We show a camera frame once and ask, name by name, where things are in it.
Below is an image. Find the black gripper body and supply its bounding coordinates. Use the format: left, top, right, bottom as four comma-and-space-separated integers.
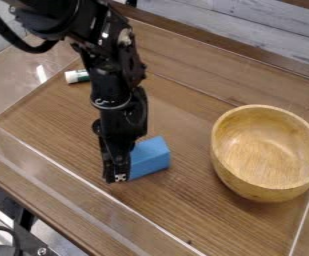
91, 85, 150, 161

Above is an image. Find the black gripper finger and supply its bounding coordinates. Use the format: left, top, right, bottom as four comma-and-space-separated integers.
101, 143, 131, 183

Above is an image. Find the blue foam block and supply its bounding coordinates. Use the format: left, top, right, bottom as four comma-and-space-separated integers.
130, 136, 171, 180

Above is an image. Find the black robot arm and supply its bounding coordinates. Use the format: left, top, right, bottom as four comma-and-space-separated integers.
0, 0, 149, 183

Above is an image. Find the brown wooden bowl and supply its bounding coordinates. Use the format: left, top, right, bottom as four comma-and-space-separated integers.
210, 104, 309, 203

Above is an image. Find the green white marker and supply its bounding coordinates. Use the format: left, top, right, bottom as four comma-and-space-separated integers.
64, 70, 90, 84

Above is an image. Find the clear acrylic tray wall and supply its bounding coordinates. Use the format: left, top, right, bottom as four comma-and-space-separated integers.
0, 128, 206, 256

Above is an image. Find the black cable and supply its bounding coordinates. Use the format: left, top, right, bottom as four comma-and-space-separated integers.
0, 226, 30, 256

